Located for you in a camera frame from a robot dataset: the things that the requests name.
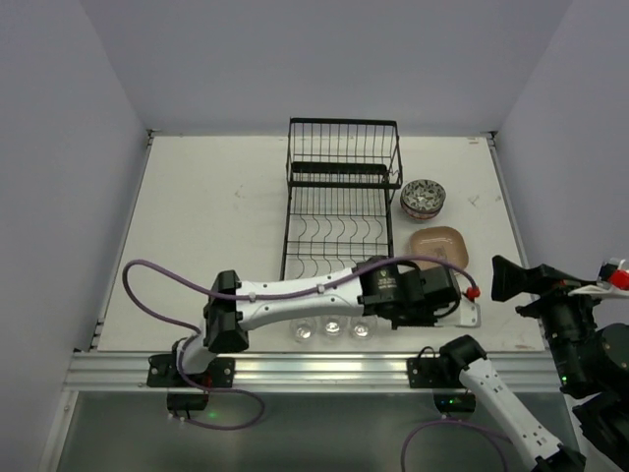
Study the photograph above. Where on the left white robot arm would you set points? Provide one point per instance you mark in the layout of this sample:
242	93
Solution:
394	289

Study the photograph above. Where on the clear drinking glass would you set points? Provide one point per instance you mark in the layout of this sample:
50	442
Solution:
303	330
363	328
333	327

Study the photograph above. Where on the black wire dish rack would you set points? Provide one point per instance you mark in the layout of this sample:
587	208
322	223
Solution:
342	175

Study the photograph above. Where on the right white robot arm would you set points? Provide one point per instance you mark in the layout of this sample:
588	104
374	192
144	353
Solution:
591	363

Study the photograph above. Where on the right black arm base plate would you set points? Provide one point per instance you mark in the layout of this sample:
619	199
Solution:
425	370

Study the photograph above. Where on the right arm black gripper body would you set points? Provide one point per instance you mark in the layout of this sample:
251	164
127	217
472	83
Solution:
533	288

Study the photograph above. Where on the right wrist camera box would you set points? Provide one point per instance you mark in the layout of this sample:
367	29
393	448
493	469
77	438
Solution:
612	282

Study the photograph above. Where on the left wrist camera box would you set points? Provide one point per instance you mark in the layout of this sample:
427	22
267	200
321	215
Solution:
467	315

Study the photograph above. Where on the brown square plate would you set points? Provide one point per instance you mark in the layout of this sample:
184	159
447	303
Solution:
440	242

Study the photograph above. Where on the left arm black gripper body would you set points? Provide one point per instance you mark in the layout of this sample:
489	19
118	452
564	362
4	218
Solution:
443	283

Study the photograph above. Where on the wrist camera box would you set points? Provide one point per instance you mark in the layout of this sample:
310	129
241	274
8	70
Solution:
612	282
467	315

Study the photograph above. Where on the blue patterned bowl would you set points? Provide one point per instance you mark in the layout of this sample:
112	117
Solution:
420	215

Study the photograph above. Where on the black white leaf bowl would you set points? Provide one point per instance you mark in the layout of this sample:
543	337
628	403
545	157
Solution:
423	195

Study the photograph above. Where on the aluminium mounting rail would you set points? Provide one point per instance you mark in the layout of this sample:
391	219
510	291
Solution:
303	372

